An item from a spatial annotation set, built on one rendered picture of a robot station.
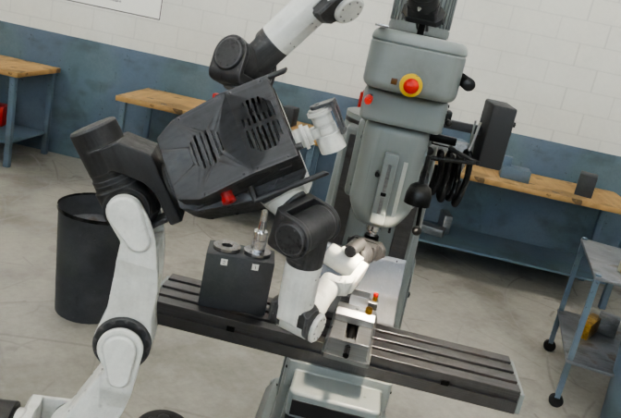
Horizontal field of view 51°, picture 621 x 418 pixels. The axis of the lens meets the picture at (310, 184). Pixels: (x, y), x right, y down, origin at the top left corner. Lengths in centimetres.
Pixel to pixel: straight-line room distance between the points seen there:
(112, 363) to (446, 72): 112
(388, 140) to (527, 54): 445
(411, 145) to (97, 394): 108
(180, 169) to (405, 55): 67
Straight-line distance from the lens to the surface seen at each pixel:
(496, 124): 221
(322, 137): 157
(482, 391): 217
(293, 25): 158
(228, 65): 157
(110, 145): 154
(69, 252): 373
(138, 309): 168
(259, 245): 211
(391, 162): 187
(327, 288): 176
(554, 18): 631
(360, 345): 198
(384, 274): 246
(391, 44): 174
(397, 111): 185
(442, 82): 175
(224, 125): 142
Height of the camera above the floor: 189
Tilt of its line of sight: 15 degrees down
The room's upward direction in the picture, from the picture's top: 12 degrees clockwise
